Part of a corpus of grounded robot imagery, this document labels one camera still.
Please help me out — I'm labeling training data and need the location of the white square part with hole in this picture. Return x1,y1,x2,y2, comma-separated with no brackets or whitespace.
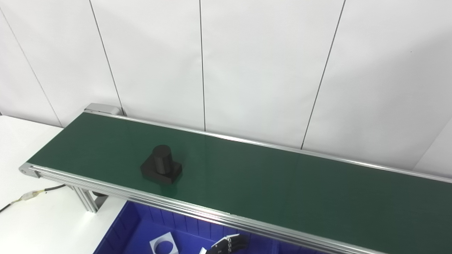
149,232,179,254

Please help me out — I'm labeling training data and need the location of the grey conveyor end housing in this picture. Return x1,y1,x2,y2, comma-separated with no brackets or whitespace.
84,103,124,116

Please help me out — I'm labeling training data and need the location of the black cylinder-on-base part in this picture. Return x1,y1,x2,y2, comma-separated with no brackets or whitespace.
140,145,183,185

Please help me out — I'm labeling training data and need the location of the blue plastic bin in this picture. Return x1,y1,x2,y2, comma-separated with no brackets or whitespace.
94,202,293,254

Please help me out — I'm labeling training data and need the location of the aluminium conveyor leg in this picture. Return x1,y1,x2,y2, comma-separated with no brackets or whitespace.
69,186,108,213

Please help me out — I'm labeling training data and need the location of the green conveyor belt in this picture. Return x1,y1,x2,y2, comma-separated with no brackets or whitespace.
18,108,452,254
28,112,452,254

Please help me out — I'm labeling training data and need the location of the black floor cable with tape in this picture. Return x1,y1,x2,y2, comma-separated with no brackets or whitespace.
0,183,67,213

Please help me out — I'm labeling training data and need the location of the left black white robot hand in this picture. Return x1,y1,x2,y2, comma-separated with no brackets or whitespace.
199,234,250,254

